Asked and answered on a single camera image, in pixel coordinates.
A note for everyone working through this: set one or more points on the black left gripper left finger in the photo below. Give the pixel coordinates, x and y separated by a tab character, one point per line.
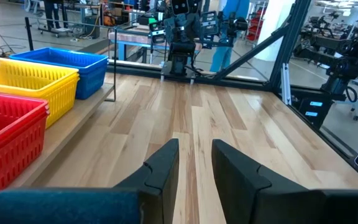
162	186

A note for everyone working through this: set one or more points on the wooden workbench blue legs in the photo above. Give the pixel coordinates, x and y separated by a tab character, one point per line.
129	37

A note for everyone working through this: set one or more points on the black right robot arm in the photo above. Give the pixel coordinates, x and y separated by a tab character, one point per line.
182	59

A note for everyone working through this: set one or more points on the black aluminium table frame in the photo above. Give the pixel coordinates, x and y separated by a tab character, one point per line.
287	46

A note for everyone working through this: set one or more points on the white bracket strip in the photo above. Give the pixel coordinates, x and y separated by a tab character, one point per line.
286	84

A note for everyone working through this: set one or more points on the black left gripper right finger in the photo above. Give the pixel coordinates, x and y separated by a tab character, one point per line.
244	193

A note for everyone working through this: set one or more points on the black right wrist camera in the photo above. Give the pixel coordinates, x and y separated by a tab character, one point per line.
180	6

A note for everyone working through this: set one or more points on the black controller box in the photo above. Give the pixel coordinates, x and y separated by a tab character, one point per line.
314	107

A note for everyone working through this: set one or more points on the black background robot arm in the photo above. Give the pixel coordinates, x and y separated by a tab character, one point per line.
346	56

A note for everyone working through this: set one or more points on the black bin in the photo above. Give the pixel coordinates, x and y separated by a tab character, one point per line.
92	28

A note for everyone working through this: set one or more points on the wooden shelf board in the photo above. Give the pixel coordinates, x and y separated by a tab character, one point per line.
73	124

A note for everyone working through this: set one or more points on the black shelf frame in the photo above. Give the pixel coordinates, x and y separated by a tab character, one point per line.
115	62

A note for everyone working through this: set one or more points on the yellow plastic basket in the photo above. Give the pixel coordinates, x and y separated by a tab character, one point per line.
20	73
61	102

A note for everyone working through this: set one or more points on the blue plastic basket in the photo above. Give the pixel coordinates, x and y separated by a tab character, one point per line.
57	57
89	84

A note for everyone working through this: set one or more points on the red parts rack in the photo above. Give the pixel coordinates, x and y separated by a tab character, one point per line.
255	26

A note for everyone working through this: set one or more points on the person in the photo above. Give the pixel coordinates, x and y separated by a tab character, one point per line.
225	53
54	12

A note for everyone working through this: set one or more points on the large red plastic basket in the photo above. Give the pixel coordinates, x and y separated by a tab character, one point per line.
5	107
11	158

